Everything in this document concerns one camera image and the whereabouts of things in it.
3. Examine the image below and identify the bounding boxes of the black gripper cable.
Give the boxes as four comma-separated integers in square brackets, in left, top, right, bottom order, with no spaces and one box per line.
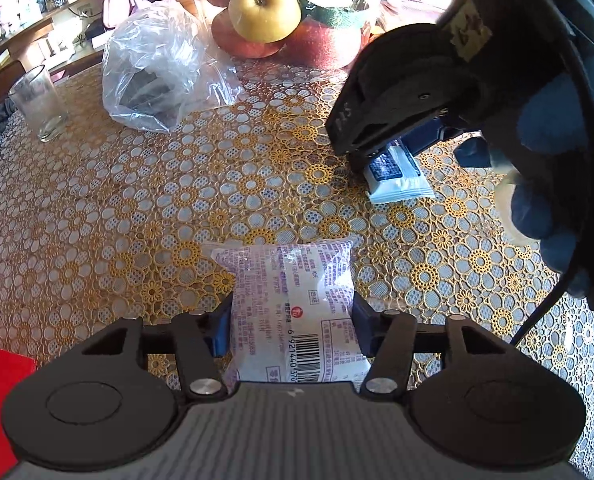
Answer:
[508,0,594,348]

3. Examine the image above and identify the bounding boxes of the red apple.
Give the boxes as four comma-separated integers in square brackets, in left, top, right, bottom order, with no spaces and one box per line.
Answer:
[277,18,362,70]

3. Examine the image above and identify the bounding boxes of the white purple snack packet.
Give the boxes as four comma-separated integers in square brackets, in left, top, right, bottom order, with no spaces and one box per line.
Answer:
[205,238,370,388]

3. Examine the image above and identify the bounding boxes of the pink bag on shelf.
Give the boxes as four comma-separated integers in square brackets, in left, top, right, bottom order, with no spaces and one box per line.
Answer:
[102,0,135,29]

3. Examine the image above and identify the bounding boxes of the blue white snack packet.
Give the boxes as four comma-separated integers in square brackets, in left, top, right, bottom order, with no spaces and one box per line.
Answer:
[363,143,435,204]

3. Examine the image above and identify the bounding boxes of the wooden tv cabinet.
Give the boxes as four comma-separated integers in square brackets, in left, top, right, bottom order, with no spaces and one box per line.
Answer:
[0,0,196,98]

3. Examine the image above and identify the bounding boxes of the clear bag with dark contents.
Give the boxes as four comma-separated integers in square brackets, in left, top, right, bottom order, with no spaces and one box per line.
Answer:
[102,0,243,132]

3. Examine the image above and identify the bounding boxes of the clear drinking glass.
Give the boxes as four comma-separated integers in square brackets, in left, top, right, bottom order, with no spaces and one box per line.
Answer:
[8,65,68,143]

